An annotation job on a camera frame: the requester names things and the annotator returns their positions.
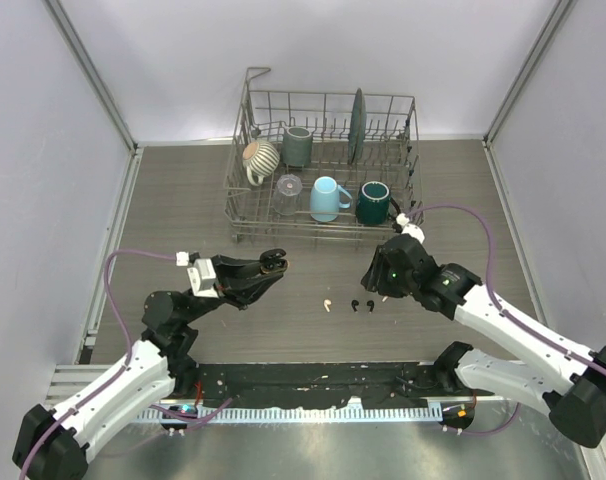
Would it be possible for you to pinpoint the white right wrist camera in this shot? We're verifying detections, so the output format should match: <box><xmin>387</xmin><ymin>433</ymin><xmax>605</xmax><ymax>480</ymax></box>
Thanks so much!
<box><xmin>394</xmin><ymin>213</ymin><xmax>425</xmax><ymax>244</ymax></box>

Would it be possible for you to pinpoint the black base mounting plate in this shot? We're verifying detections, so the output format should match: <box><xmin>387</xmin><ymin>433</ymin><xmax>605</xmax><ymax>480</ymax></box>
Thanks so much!
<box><xmin>171</xmin><ymin>362</ymin><xmax>473</xmax><ymax>410</ymax></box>

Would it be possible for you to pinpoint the dark green mug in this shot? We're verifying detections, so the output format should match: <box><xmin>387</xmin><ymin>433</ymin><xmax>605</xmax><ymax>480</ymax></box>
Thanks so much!
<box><xmin>355</xmin><ymin>181</ymin><xmax>401</xmax><ymax>226</ymax></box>

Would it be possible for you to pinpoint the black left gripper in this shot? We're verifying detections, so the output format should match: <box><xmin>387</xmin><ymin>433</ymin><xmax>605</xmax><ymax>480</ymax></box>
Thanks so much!
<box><xmin>181</xmin><ymin>254</ymin><xmax>282</xmax><ymax>325</ymax></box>

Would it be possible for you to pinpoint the clear drinking glass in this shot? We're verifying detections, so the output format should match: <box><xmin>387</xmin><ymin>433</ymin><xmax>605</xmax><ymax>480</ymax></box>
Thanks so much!
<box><xmin>272</xmin><ymin>174</ymin><xmax>303</xmax><ymax>216</ymax></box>

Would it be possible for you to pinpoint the light blue mug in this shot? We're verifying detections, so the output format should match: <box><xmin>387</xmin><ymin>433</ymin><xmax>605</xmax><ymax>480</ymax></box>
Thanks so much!
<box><xmin>310</xmin><ymin>176</ymin><xmax>353</xmax><ymax>223</ymax></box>

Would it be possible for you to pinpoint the dark green plate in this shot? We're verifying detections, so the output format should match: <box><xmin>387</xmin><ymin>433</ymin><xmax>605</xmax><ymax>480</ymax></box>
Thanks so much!
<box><xmin>348</xmin><ymin>88</ymin><xmax>367</xmax><ymax>164</ymax></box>

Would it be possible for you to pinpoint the aluminium frame rail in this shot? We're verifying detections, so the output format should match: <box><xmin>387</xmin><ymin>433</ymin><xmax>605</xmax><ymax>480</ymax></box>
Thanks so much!
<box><xmin>42</xmin><ymin>0</ymin><xmax>139</xmax><ymax>151</ymax></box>

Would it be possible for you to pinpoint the metal wire dish rack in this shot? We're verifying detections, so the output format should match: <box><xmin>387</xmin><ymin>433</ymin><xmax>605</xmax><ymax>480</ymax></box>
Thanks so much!
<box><xmin>224</xmin><ymin>67</ymin><xmax>422</xmax><ymax>242</ymax></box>

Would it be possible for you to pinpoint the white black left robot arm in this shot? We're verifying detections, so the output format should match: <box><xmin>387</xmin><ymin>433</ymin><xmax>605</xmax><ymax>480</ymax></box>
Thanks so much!
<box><xmin>12</xmin><ymin>249</ymin><xmax>288</xmax><ymax>479</ymax></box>

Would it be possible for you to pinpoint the grey green cup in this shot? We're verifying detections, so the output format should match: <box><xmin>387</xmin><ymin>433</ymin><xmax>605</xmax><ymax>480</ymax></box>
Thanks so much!
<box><xmin>281</xmin><ymin>126</ymin><xmax>313</xmax><ymax>167</ymax></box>

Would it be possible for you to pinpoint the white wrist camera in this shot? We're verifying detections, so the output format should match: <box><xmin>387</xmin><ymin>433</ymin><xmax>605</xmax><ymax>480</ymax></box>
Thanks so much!
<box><xmin>175</xmin><ymin>251</ymin><xmax>218</xmax><ymax>298</ymax></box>
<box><xmin>394</xmin><ymin>213</ymin><xmax>425</xmax><ymax>244</ymax></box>

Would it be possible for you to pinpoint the striped beige mug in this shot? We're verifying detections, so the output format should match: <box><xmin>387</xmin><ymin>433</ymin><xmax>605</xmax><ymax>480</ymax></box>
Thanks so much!
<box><xmin>242</xmin><ymin>140</ymin><xmax>280</xmax><ymax>187</ymax></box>

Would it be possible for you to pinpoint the white slotted cable duct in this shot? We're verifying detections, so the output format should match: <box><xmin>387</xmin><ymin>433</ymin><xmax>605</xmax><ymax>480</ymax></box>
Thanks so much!
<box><xmin>132</xmin><ymin>405</ymin><xmax>443</xmax><ymax>425</ymax></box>

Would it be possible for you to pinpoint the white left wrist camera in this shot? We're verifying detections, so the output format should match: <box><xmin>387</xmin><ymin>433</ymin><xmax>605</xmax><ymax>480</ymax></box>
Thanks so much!
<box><xmin>175</xmin><ymin>251</ymin><xmax>218</xmax><ymax>298</ymax></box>

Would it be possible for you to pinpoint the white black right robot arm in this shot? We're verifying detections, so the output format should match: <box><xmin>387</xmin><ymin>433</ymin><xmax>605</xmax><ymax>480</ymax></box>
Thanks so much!
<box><xmin>361</xmin><ymin>233</ymin><xmax>606</xmax><ymax>448</ymax></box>

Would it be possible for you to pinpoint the black earbud charging case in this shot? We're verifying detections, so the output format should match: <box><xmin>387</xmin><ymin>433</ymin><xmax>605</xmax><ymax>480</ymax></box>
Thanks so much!
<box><xmin>259</xmin><ymin>248</ymin><xmax>289</xmax><ymax>274</ymax></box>

